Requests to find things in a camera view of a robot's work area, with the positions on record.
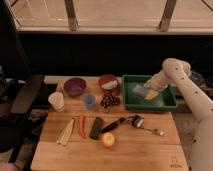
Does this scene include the blue small cup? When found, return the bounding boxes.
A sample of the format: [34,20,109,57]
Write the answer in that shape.
[83,94,96,109]

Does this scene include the black remote control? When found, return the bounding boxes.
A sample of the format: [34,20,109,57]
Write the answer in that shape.
[89,117,103,140]

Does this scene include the green plastic tray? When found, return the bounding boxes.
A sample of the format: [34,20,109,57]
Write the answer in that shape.
[122,75,177,111]

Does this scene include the white plastic cup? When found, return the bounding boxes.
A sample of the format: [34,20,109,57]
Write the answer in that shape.
[48,92,64,112]

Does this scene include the grey round dish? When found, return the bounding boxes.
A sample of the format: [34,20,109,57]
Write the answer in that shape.
[191,71,205,87]

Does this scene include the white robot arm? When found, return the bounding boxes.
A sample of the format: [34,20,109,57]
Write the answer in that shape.
[145,58,213,171]

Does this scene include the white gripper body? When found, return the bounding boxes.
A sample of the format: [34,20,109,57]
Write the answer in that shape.
[145,70,170,92]

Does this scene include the orange carrot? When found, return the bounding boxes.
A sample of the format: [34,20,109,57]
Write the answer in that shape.
[78,115,86,139]

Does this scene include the yellow red apple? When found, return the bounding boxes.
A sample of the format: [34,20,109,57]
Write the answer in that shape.
[101,132,115,148]

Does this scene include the black white small object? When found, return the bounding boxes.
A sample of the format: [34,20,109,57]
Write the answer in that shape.
[131,115,144,128]

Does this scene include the dark purple grapes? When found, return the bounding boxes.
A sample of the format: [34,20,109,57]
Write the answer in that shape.
[100,94,120,108]

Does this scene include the blue sponge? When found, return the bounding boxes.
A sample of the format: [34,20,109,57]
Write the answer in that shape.
[133,84,148,97]

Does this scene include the purple bowl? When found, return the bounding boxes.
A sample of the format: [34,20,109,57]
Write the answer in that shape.
[63,77,86,97]

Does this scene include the metal spoon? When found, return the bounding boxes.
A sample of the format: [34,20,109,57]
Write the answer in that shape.
[141,127,164,136]

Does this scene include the red bowl with white item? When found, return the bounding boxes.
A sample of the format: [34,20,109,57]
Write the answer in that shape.
[98,74,119,93]

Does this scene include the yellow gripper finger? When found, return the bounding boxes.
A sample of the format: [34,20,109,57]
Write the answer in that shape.
[145,90,158,100]
[144,83,150,89]

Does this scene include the black chair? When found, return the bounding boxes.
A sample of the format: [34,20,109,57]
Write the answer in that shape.
[0,0,45,163]

